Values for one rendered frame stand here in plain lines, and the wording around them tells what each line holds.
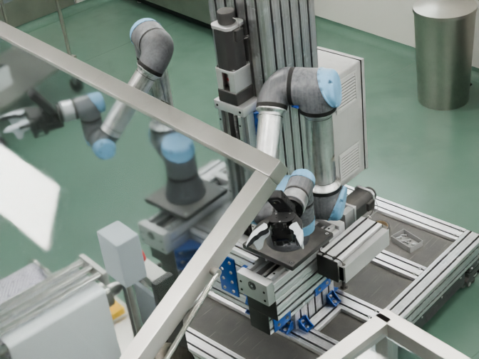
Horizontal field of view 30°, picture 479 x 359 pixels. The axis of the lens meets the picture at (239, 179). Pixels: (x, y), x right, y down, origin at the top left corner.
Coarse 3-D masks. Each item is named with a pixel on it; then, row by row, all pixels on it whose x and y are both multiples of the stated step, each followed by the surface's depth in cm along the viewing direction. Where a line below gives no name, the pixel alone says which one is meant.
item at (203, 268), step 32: (0, 32) 190; (64, 64) 172; (128, 96) 157; (192, 128) 145; (256, 160) 134; (256, 192) 131; (224, 224) 131; (224, 256) 132; (192, 288) 130; (160, 320) 129; (128, 352) 129
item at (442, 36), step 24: (432, 0) 508; (456, 0) 504; (432, 24) 497; (456, 24) 495; (432, 48) 506; (456, 48) 503; (432, 72) 515; (456, 72) 512; (432, 96) 524; (456, 96) 522
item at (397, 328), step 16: (384, 320) 152; (400, 320) 152; (352, 336) 150; (368, 336) 149; (400, 336) 150; (416, 336) 148; (432, 336) 148; (336, 352) 147; (352, 352) 147; (416, 352) 148; (432, 352) 145; (448, 352) 144
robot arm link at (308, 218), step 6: (312, 204) 259; (276, 210) 262; (306, 210) 258; (312, 210) 260; (306, 216) 259; (312, 216) 261; (306, 222) 260; (312, 222) 261; (306, 228) 261; (312, 228) 263; (306, 234) 262
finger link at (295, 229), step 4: (292, 224) 238; (296, 224) 237; (292, 228) 236; (296, 228) 236; (300, 228) 235; (292, 232) 236; (296, 232) 234; (300, 232) 234; (296, 236) 233; (300, 236) 233; (300, 240) 232; (300, 244) 231
